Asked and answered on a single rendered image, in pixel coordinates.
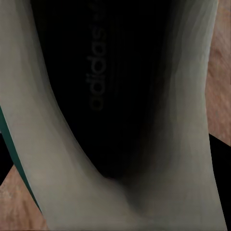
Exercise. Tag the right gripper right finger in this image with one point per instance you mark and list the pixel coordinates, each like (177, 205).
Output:
(221, 160)

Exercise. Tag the gym shoe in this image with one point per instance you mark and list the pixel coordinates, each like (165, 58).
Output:
(102, 109)

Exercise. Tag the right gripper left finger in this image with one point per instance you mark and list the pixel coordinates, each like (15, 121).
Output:
(6, 162)

